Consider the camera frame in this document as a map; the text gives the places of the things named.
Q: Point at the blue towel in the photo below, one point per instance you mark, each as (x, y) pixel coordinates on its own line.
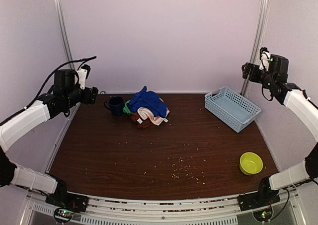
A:
(149, 100)

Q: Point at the dark blue mug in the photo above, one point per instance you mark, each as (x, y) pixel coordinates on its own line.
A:
(115, 105)

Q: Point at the left aluminium frame post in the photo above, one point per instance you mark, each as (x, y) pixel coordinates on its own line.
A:
(63, 30)

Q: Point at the aluminium frame post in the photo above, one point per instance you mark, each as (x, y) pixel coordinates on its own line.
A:
(260, 30)
(63, 30)

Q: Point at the green rolled towel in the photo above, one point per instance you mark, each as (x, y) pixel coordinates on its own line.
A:
(126, 109)

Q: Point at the orange patterned rolled towel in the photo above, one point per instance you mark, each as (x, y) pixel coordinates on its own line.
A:
(146, 113)

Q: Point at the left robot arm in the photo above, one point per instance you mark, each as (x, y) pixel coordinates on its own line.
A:
(67, 91)

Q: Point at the front aluminium rail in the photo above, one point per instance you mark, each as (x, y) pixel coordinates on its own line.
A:
(224, 210)

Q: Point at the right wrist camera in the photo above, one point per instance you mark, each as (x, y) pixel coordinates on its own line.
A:
(265, 59)

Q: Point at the light blue plastic basket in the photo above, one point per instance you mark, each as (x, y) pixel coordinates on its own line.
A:
(233, 109)

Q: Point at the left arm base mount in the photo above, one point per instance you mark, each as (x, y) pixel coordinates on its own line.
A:
(67, 207)

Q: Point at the right aluminium frame post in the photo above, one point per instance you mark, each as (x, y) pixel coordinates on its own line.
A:
(260, 30)

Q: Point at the brown rolled towel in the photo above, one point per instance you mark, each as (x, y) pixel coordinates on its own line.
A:
(141, 123)

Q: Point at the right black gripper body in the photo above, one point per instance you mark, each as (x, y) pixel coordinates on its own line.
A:
(254, 76)

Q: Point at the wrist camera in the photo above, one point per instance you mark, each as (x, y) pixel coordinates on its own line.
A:
(265, 59)
(82, 75)

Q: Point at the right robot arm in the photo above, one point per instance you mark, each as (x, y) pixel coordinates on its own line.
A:
(272, 74)

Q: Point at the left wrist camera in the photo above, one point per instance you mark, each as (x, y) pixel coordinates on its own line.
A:
(82, 75)

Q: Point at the yellow-green bowl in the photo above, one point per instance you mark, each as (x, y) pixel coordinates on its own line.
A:
(250, 163)

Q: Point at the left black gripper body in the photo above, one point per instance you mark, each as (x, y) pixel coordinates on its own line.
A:
(89, 97)

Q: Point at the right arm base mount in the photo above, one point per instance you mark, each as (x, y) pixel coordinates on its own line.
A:
(258, 203)

